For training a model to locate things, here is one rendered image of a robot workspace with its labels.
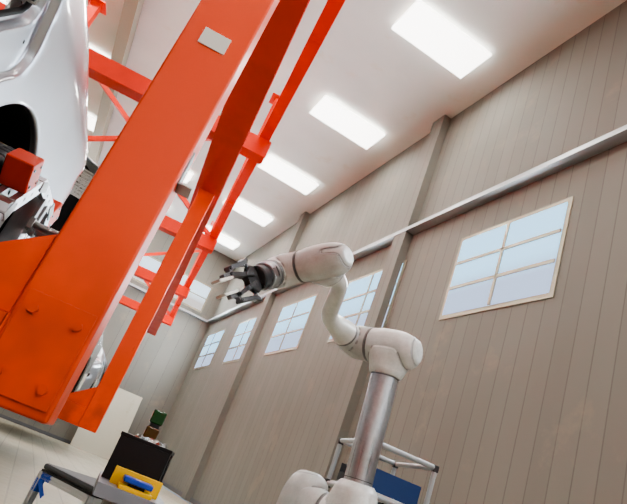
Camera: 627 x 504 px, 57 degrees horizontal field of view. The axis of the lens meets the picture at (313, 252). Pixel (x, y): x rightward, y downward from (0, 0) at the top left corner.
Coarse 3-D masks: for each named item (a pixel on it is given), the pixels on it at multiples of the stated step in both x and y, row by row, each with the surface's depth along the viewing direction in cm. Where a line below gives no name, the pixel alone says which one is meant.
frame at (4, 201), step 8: (40, 176) 168; (40, 184) 165; (48, 184) 171; (0, 192) 151; (8, 192) 157; (16, 192) 162; (32, 192) 161; (40, 192) 168; (48, 192) 175; (0, 200) 148; (8, 200) 150; (16, 200) 152; (24, 200) 158; (48, 200) 179; (0, 208) 148; (8, 208) 149; (16, 208) 155; (48, 208) 183; (0, 216) 147; (8, 216) 151; (48, 216) 187; (0, 224) 149
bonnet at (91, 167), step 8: (88, 160) 464; (88, 168) 474; (96, 168) 466; (80, 176) 479; (88, 176) 478; (80, 184) 483; (72, 192) 487; (80, 192) 486; (72, 200) 490; (64, 208) 492; (72, 208) 493; (64, 216) 494; (56, 224) 495
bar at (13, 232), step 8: (32, 200) 174; (40, 200) 175; (24, 208) 173; (32, 208) 174; (16, 216) 172; (24, 216) 172; (8, 224) 170; (16, 224) 171; (24, 224) 172; (8, 232) 170; (16, 232) 170; (24, 232) 173; (0, 240) 168; (8, 240) 169
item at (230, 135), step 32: (96, 0) 860; (288, 0) 326; (288, 32) 348; (320, 32) 399; (96, 64) 510; (256, 64) 384; (128, 96) 526; (256, 96) 415; (288, 96) 474; (224, 128) 468; (224, 160) 515; (256, 160) 546; (160, 224) 795; (224, 224) 826; (160, 320) 1220
